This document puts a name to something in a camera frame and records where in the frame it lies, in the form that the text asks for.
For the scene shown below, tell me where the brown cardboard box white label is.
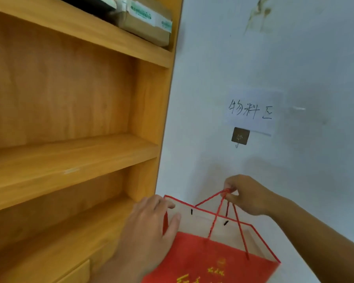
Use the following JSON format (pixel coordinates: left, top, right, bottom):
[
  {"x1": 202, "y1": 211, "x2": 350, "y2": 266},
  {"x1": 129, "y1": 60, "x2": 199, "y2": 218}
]
[{"x1": 110, "y1": 0, "x2": 173, "y2": 48}]

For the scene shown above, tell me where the person's right forearm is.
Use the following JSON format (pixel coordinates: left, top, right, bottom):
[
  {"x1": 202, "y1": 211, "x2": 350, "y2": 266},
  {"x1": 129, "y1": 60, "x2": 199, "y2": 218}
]
[{"x1": 267, "y1": 193, "x2": 354, "y2": 283}]

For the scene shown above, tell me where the red paper gift bag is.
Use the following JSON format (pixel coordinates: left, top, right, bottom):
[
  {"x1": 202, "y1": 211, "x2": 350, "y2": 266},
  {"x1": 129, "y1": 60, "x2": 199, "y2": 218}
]
[{"x1": 141, "y1": 188, "x2": 281, "y2": 283}]

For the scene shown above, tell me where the white paper sign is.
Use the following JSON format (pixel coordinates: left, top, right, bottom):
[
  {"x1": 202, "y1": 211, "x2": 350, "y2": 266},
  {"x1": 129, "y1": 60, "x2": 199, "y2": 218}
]
[{"x1": 225, "y1": 91, "x2": 284, "y2": 137}]

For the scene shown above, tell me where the person's left hand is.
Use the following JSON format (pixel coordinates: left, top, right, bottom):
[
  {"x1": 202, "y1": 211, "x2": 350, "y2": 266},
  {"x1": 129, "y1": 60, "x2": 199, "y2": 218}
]
[{"x1": 112, "y1": 194, "x2": 182, "y2": 280}]

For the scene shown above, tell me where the wooden shelf unit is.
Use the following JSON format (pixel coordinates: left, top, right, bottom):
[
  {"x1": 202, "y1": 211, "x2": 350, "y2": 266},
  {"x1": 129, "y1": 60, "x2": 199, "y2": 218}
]
[{"x1": 0, "y1": 0, "x2": 184, "y2": 283}]

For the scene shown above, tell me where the person's right hand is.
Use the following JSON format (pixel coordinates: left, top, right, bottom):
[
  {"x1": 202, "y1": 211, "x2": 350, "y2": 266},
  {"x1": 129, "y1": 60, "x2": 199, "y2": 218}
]
[{"x1": 223, "y1": 174, "x2": 277, "y2": 217}]

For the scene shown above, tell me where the metal adhesive wall hook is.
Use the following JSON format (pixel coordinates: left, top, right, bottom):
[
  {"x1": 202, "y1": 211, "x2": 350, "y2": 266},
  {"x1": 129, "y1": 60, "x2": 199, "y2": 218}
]
[{"x1": 231, "y1": 127, "x2": 251, "y2": 149}]

